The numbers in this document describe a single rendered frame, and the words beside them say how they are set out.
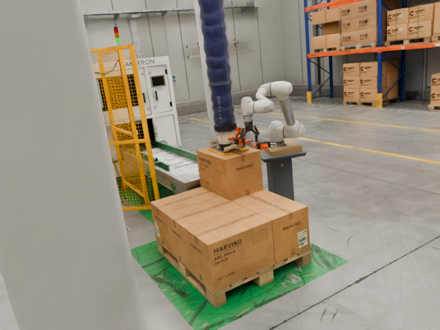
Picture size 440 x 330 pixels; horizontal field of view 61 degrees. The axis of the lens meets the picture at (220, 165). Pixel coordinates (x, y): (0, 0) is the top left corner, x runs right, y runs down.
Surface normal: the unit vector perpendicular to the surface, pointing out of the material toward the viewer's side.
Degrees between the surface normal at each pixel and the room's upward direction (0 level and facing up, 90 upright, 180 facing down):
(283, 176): 90
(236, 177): 90
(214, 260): 90
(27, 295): 90
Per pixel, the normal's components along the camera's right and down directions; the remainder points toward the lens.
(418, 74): -0.86, 0.24
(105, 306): 0.51, 0.18
